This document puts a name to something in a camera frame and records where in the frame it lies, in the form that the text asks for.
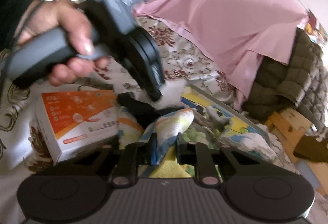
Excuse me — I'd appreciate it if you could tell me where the grey tray with cartoon liner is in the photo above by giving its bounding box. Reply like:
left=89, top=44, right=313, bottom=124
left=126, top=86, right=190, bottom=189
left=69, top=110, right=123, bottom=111
left=181, top=87, right=276, bottom=161

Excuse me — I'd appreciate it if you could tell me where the striped pastel soft cloth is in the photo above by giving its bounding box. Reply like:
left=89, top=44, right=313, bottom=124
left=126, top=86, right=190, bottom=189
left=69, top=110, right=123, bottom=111
left=118, top=107, right=194, bottom=166

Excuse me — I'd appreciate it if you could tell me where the olive quilted puffer jacket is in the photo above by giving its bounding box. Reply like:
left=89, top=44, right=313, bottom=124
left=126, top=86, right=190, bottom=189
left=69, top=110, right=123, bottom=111
left=242, top=28, right=327, bottom=122

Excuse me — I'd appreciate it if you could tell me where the colourful wall poster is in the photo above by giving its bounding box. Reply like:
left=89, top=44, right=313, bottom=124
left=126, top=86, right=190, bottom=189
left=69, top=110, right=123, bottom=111
left=305, top=10, right=327, bottom=47

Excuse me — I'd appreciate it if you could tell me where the orange white cardboard box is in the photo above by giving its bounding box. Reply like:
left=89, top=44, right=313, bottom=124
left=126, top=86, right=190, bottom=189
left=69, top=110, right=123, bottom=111
left=36, top=90, right=118, bottom=164

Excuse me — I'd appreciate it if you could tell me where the wooden bed frame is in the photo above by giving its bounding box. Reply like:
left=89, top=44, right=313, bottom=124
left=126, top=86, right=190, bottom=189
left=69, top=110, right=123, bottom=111
left=265, top=107, right=327, bottom=197

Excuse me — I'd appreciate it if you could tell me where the pink hanging sheet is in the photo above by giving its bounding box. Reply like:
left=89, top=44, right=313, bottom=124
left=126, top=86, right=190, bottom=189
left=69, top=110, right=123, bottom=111
left=135, top=0, right=307, bottom=104

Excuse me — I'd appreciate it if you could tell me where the floral satin bed cover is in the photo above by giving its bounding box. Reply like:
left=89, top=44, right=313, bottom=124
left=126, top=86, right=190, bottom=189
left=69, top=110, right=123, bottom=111
left=0, top=16, right=328, bottom=224

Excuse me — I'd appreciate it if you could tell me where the person's left hand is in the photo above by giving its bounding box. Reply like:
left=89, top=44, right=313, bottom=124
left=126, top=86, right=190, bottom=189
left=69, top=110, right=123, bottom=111
left=16, top=0, right=108, bottom=86

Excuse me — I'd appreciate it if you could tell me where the brown printed cloth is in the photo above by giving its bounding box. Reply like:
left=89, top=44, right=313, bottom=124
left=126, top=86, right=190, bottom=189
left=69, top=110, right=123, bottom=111
left=293, top=135, right=328, bottom=163

